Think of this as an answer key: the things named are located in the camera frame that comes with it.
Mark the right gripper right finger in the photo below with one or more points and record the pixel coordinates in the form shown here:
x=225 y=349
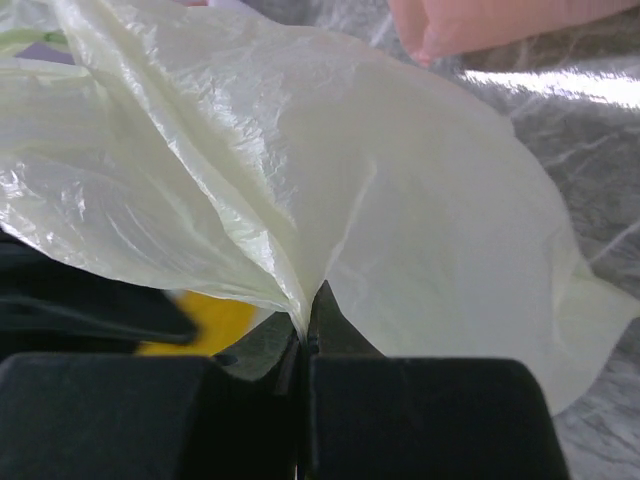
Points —
x=371 y=416

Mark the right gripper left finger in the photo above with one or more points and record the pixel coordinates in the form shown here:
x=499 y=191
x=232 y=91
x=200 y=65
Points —
x=112 y=416

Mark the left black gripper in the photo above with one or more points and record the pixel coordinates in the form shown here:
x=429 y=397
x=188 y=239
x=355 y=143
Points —
x=47 y=306

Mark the yellow fake mango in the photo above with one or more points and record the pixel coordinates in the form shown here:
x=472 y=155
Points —
x=219 y=322

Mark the green avocado-print plastic bag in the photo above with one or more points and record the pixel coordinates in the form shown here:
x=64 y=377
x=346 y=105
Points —
x=207 y=150

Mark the pink tied plastic bag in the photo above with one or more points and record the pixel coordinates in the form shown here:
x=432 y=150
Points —
x=432 y=29

